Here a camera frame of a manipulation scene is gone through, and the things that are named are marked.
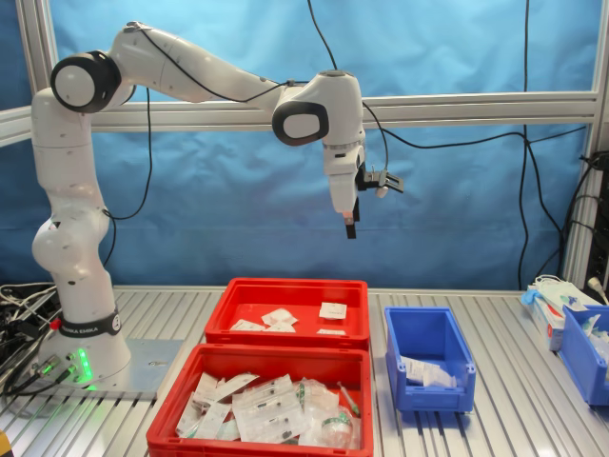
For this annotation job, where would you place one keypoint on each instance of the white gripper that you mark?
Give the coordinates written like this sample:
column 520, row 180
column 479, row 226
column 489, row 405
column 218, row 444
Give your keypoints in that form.
column 343, row 192

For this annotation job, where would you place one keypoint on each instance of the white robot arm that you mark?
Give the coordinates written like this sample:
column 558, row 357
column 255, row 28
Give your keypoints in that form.
column 71, row 238

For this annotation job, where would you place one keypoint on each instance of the white cardboard mask box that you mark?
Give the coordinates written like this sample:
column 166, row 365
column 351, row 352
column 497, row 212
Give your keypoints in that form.
column 547, row 323

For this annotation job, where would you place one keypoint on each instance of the yellow emergency stop box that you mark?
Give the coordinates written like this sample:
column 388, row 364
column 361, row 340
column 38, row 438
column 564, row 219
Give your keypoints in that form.
column 5, row 445

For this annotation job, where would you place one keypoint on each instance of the white printed bandage packet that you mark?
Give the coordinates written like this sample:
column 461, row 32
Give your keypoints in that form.
column 333, row 310
column 414, row 369

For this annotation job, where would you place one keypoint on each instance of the red plastic crate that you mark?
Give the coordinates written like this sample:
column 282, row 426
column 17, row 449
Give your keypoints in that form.
column 285, row 295
column 285, row 357

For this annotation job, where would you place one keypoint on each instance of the blue backdrop sheet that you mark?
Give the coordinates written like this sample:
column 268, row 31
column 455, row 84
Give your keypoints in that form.
column 238, row 214

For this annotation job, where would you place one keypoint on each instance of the blue plastic bin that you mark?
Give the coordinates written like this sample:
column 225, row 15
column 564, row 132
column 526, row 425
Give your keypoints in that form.
column 578, row 362
column 428, row 333

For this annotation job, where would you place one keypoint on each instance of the clear pouch green print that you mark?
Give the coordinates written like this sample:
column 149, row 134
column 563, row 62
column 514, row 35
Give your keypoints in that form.
column 316, row 395

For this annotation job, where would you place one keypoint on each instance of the green plunger syringe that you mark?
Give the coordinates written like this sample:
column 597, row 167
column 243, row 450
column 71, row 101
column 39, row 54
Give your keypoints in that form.
column 349, row 402

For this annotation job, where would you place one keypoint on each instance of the aluminium horizontal beam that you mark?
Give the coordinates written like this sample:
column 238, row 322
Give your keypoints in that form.
column 476, row 107

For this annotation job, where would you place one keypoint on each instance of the white paper packet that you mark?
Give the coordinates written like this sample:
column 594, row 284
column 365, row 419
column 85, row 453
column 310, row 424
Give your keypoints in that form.
column 238, row 384
column 202, row 421
column 205, row 388

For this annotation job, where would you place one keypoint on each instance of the clear pouch green cap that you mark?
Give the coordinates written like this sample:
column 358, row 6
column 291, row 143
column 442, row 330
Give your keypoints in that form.
column 338, row 428

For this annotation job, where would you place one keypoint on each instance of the clear syringe blister strip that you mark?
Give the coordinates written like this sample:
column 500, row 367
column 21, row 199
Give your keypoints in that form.
column 266, row 414

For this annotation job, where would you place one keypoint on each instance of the blue face mask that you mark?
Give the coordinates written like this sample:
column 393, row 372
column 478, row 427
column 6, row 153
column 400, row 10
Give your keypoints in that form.
column 552, row 288

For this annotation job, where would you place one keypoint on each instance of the white plug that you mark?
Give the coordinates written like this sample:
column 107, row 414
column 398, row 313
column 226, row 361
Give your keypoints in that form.
column 595, row 284

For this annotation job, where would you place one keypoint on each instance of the black computer rack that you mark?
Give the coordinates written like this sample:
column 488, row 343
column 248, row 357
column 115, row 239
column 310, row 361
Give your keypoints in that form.
column 602, row 238

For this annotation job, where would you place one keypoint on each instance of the clear medical packet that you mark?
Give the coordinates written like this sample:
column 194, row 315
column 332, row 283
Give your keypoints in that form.
column 597, row 338

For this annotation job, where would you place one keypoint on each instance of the red small knob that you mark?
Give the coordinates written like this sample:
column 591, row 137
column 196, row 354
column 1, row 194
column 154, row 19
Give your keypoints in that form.
column 56, row 324

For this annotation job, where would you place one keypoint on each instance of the aluminium side beam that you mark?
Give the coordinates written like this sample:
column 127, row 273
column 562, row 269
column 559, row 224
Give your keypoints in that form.
column 14, row 126

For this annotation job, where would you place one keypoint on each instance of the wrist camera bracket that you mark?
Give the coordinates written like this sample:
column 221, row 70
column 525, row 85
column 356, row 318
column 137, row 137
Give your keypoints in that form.
column 371, row 180

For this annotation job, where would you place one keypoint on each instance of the metal base plate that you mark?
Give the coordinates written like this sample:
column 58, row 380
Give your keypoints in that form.
column 152, row 366

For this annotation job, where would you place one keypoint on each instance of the aluminium frame post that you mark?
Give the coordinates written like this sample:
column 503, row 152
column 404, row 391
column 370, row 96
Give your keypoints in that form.
column 600, row 47
column 40, row 47

